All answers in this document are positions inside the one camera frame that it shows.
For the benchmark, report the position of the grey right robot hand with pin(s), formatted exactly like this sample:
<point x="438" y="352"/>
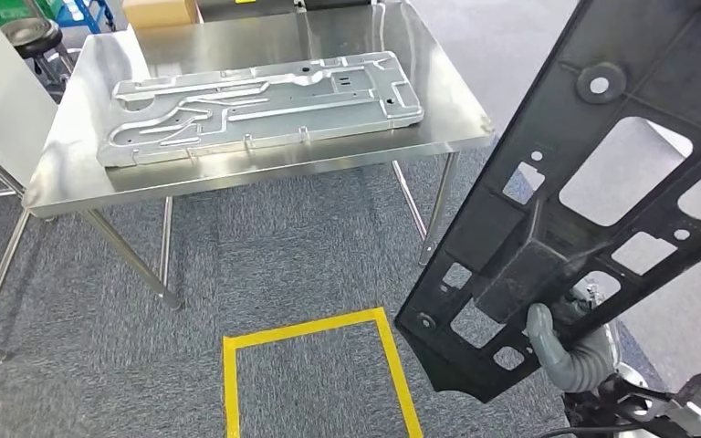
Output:
<point x="544" y="338"/>

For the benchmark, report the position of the black plastic frame part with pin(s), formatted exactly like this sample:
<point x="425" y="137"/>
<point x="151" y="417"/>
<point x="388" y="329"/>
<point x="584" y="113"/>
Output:
<point x="659" y="36"/>

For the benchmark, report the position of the stainless steel workbench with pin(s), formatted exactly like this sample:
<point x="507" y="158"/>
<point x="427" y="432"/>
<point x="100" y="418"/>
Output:
<point x="356" y="151"/>

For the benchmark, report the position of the white cabinet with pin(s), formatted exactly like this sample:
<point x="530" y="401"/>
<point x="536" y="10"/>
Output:
<point x="671" y="136"/>

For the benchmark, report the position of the stamped silver metal plate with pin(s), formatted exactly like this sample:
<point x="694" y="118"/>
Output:
<point x="266" y="115"/>

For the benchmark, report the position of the grey case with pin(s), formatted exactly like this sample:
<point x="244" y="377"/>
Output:
<point x="217" y="2"/>

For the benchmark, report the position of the brown cardboard box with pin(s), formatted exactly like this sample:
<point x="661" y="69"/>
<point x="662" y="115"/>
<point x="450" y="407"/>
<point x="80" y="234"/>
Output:
<point x="160" y="12"/>

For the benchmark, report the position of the blue metal cart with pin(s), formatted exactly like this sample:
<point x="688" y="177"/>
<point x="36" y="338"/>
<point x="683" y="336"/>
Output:
<point x="78" y="9"/>

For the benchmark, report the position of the white panel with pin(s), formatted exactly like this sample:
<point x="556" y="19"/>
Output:
<point x="0" y="109"/>

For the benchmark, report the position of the black round stool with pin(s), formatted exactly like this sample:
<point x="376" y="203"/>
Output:
<point x="33" y="36"/>

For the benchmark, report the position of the green plastic crate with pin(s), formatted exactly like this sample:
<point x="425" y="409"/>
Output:
<point x="12" y="11"/>

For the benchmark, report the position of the black right wrist camera bracket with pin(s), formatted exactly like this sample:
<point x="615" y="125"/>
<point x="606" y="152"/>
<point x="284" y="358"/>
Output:
<point x="647" y="411"/>

